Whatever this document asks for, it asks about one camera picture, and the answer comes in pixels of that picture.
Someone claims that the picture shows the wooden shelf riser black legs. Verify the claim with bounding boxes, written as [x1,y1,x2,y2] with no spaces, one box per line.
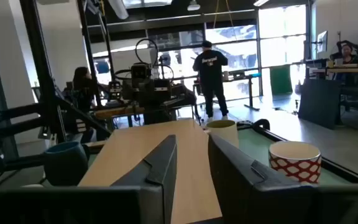
[78,119,223,224]

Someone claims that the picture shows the glass garage door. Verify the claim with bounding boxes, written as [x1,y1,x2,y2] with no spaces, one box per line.
[87,4,307,103]

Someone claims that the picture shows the small desk monitor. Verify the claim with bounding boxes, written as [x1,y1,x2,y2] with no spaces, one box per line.
[316,30,328,54]

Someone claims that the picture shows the white ceiling lamp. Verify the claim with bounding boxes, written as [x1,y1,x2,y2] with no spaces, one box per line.
[186,0,201,12]

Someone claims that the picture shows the red lattice patterned mug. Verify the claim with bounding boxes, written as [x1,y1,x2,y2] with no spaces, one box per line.
[268,141,322,184]

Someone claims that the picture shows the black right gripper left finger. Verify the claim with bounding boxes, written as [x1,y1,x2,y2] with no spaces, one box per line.
[0,134,178,224]

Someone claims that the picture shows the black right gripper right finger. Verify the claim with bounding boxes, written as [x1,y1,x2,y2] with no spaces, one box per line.
[208,133,358,224]

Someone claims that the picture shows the person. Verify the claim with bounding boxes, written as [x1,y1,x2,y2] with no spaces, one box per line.
[337,43,358,65]
[193,40,229,122]
[68,67,102,131]

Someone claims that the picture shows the black-legged standing desk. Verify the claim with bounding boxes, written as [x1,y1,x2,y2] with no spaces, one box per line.
[194,72,262,112]

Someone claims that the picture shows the white mug olive interior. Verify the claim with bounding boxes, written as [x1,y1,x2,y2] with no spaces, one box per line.
[206,119,239,149]

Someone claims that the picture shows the wooden office desk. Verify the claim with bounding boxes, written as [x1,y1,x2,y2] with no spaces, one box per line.
[309,60,358,113]

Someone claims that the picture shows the dark leaning board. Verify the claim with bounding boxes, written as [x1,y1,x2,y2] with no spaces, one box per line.
[297,78,343,130]

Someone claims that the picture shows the green table mat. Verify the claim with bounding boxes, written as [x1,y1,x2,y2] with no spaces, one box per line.
[84,128,352,187]

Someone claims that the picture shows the dark blue mug light-blue handle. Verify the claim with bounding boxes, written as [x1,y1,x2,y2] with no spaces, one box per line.
[44,141,90,187]

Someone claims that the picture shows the green panel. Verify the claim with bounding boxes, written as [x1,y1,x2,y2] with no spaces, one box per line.
[269,65,293,96]

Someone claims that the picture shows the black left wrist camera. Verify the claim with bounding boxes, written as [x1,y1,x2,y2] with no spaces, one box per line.
[131,63,152,80]

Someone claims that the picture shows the black table clamp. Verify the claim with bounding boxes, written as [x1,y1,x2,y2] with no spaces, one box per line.
[252,118,271,131]

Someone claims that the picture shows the white ceiling duct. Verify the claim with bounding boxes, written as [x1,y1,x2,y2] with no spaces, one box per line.
[107,0,129,20]

